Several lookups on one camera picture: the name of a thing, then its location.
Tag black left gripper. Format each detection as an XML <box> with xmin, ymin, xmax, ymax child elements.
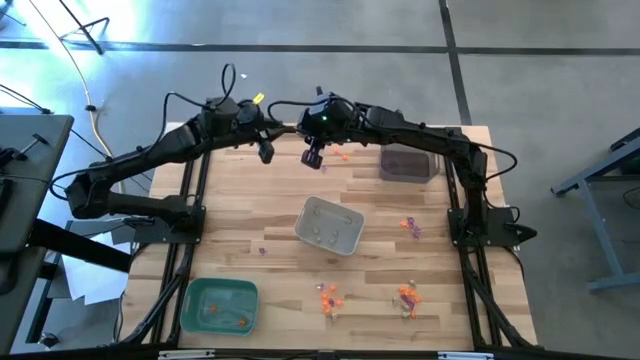
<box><xmin>234</xmin><ymin>102</ymin><xmax>298</xmax><ymax>166</ymax></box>

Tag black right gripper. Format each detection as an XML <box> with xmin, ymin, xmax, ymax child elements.
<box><xmin>299</xmin><ymin>94</ymin><xmax>357</xmax><ymax>171</ymax></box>

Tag white plastic bin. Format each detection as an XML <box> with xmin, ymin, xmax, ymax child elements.
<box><xmin>293</xmin><ymin>195</ymin><xmax>367</xmax><ymax>258</ymax></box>

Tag dark translucent plastic bin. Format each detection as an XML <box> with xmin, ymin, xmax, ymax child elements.
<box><xmin>378</xmin><ymin>135</ymin><xmax>442</xmax><ymax>184</ymax></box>

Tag green plastic bin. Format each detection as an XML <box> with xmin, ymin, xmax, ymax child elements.
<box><xmin>179</xmin><ymin>277</ymin><xmax>260</xmax><ymax>337</ymax></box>

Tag black tripod stand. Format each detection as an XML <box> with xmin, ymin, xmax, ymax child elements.
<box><xmin>56</xmin><ymin>0</ymin><xmax>111</xmax><ymax>56</ymax></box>

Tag white paper sheets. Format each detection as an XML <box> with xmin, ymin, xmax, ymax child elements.
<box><xmin>60</xmin><ymin>231</ymin><xmax>132</xmax><ymax>307</ymax></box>

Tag dark grey side desk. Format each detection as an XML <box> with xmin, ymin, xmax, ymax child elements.
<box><xmin>0</xmin><ymin>113</ymin><xmax>75</xmax><ymax>354</ymax></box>

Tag black desk clamp tool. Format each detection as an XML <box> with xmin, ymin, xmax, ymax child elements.
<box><xmin>0</xmin><ymin>132</ymin><xmax>51</xmax><ymax>169</ymax></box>

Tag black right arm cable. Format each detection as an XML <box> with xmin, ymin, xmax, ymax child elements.
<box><xmin>266</xmin><ymin>98</ymin><xmax>321</xmax><ymax>132</ymax></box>

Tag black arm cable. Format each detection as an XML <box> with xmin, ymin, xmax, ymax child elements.
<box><xmin>266</xmin><ymin>98</ymin><xmax>321</xmax><ymax>132</ymax></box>
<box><xmin>158</xmin><ymin>62</ymin><xmax>237</xmax><ymax>149</ymax></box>

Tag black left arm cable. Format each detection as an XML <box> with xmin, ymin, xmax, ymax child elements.
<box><xmin>158</xmin><ymin>62</ymin><xmax>237</xmax><ymax>149</ymax></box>

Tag black aluminium table frame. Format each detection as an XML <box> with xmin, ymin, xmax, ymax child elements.
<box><xmin>115</xmin><ymin>109</ymin><xmax>540</xmax><ymax>354</ymax></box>

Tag black desk support frame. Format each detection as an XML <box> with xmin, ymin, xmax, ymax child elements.
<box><xmin>24</xmin><ymin>218</ymin><xmax>134</xmax><ymax>346</ymax></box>

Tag yellow floor hose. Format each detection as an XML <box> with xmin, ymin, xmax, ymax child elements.
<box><xmin>27</xmin><ymin>0</ymin><xmax>115</xmax><ymax>159</ymax></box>

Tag white bar handle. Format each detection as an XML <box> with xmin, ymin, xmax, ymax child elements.
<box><xmin>437</xmin><ymin>351</ymin><xmax>495</xmax><ymax>360</ymax></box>
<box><xmin>157</xmin><ymin>348</ymin><xmax>217</xmax><ymax>360</ymax></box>

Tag thin black floor cable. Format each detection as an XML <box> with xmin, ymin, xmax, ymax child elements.
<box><xmin>0</xmin><ymin>83</ymin><xmax>54</xmax><ymax>116</ymax></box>

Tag blue-grey table frame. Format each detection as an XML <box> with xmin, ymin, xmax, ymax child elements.
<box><xmin>549</xmin><ymin>127</ymin><xmax>640</xmax><ymax>293</ymax></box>

